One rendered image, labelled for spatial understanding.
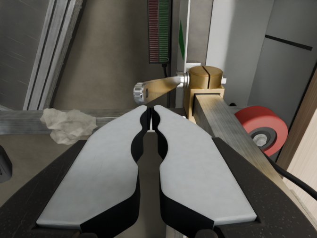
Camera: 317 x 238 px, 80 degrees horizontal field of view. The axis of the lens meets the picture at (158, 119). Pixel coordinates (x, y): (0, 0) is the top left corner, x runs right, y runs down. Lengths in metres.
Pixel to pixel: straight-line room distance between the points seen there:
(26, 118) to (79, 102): 0.98
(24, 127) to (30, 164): 1.46
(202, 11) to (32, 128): 0.37
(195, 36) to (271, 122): 0.23
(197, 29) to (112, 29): 0.77
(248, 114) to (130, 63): 0.95
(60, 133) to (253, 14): 0.48
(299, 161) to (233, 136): 0.20
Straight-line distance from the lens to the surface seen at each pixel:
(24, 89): 1.18
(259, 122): 0.29
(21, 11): 1.06
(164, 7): 0.42
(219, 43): 0.53
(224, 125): 0.21
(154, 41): 0.42
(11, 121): 0.38
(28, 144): 1.70
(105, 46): 1.17
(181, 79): 0.28
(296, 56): 0.47
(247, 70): 0.58
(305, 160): 0.39
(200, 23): 0.43
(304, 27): 0.47
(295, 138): 0.36
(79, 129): 0.32
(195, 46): 0.44
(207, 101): 0.26
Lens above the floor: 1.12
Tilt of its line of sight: 59 degrees down
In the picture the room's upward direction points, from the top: 177 degrees clockwise
